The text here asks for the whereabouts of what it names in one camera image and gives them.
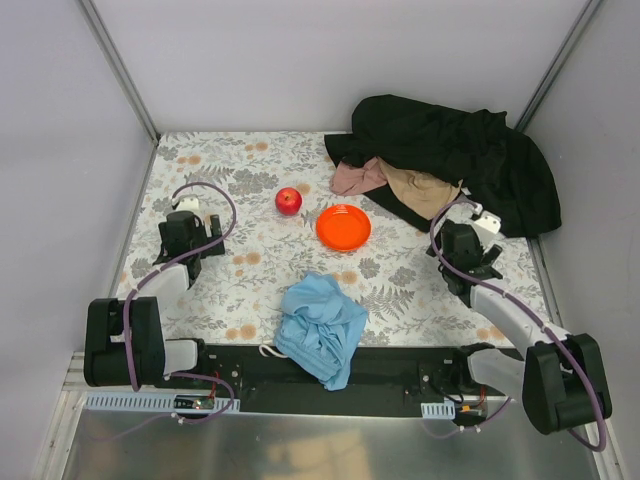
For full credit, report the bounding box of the black cloth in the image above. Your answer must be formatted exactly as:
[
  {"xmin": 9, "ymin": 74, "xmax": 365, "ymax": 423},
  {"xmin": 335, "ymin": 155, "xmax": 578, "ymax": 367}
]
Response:
[{"xmin": 324, "ymin": 95, "xmax": 562, "ymax": 238}]

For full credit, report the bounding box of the light blue cloth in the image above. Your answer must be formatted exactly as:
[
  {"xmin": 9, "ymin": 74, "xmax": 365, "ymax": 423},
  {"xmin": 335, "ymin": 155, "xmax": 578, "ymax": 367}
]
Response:
[{"xmin": 259, "ymin": 272, "xmax": 368, "ymax": 391}]

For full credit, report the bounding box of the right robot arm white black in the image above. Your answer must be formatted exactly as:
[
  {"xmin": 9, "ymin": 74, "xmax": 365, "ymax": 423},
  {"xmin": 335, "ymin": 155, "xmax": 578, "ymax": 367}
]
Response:
[{"xmin": 428, "ymin": 220, "xmax": 612, "ymax": 451}]

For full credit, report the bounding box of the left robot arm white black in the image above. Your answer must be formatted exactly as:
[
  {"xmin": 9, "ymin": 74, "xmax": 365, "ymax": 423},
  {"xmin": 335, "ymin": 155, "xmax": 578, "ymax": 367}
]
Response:
[{"xmin": 84, "ymin": 210, "xmax": 225, "ymax": 387}]

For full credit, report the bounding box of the tan beige cloth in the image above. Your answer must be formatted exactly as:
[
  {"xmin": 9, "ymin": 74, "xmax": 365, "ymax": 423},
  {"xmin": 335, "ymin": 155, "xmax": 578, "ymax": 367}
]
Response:
[{"xmin": 381, "ymin": 163, "xmax": 462, "ymax": 220}]

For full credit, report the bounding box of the pink cloth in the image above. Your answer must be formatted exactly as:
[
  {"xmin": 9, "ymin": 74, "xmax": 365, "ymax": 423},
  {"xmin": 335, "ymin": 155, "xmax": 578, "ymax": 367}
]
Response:
[{"xmin": 329, "ymin": 157, "xmax": 387, "ymax": 196}]

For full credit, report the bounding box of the floral patterned table mat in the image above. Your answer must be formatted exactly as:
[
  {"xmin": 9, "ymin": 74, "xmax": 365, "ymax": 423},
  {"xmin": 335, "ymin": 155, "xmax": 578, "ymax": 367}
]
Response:
[{"xmin": 113, "ymin": 130, "xmax": 560, "ymax": 347}]

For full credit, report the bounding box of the red apple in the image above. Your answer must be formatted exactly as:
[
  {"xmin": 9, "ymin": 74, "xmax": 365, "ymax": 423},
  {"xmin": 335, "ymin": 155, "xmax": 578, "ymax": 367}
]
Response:
[{"xmin": 275, "ymin": 187, "xmax": 303, "ymax": 216}]

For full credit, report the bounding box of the orange plastic plate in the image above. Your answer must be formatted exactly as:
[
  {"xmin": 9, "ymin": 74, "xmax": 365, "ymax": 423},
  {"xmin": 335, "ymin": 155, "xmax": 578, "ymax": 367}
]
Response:
[{"xmin": 316, "ymin": 204, "xmax": 372, "ymax": 252}]

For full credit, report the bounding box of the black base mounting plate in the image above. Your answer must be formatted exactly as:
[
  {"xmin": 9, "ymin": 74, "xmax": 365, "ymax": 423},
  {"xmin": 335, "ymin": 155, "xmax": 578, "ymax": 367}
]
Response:
[{"xmin": 196, "ymin": 344, "xmax": 480, "ymax": 418}]

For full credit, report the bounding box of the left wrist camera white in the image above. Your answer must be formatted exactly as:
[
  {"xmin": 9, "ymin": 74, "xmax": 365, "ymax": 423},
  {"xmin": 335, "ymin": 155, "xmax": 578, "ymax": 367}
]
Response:
[{"xmin": 171, "ymin": 195, "xmax": 200, "ymax": 214}]

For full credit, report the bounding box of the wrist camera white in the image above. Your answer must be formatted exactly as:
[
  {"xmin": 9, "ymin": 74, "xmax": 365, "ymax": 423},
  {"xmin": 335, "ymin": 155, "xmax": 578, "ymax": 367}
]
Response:
[
  {"xmin": 171, "ymin": 195, "xmax": 200, "ymax": 214},
  {"xmin": 472, "ymin": 203, "xmax": 501, "ymax": 238}
]

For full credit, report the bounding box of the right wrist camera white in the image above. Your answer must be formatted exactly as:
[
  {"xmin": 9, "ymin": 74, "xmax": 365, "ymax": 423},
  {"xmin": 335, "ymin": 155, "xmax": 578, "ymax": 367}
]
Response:
[{"xmin": 472, "ymin": 203, "xmax": 501, "ymax": 238}]

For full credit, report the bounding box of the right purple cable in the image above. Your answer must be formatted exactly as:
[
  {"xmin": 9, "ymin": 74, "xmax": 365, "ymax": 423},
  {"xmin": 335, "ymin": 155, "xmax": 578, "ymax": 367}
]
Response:
[{"xmin": 421, "ymin": 197, "xmax": 610, "ymax": 452}]

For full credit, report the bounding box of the purple cable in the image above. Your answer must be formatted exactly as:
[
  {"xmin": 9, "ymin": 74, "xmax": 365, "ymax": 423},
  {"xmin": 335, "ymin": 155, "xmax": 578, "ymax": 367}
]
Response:
[
  {"xmin": 89, "ymin": 181, "xmax": 238, "ymax": 441},
  {"xmin": 421, "ymin": 197, "xmax": 610, "ymax": 452}
]

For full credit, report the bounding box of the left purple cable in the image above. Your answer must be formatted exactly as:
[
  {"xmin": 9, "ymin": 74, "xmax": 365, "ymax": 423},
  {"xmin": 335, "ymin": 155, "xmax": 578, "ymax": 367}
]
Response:
[{"xmin": 89, "ymin": 181, "xmax": 238, "ymax": 441}]

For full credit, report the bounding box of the right white cable duct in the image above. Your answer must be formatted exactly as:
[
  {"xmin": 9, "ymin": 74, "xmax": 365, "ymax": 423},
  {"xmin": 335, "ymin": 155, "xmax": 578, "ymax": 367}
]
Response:
[{"xmin": 420, "ymin": 400, "xmax": 456, "ymax": 420}]

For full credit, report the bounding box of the white cable duct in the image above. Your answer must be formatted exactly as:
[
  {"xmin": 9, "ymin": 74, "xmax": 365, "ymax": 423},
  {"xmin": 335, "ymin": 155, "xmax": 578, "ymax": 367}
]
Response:
[
  {"xmin": 420, "ymin": 400, "xmax": 456, "ymax": 420},
  {"xmin": 85, "ymin": 392, "xmax": 240, "ymax": 415}
]

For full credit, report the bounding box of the left aluminium frame post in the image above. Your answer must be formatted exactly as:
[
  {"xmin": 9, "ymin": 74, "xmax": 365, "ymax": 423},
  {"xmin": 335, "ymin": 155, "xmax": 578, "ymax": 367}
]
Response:
[{"xmin": 76, "ymin": 0, "xmax": 161, "ymax": 146}]

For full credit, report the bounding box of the aluminium frame post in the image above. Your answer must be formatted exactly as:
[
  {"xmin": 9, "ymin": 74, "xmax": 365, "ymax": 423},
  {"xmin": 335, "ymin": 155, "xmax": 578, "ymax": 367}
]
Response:
[
  {"xmin": 76, "ymin": 0, "xmax": 161, "ymax": 146},
  {"xmin": 514, "ymin": 0, "xmax": 606, "ymax": 132}
]

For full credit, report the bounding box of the left white cable duct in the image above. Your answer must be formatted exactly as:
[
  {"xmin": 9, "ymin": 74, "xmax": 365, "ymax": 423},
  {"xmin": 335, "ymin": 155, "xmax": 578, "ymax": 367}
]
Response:
[{"xmin": 85, "ymin": 392, "xmax": 240, "ymax": 415}]

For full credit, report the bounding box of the right aluminium frame post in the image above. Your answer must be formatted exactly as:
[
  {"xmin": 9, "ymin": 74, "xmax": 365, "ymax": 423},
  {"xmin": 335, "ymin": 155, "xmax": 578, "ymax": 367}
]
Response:
[{"xmin": 514, "ymin": 0, "xmax": 606, "ymax": 132}]

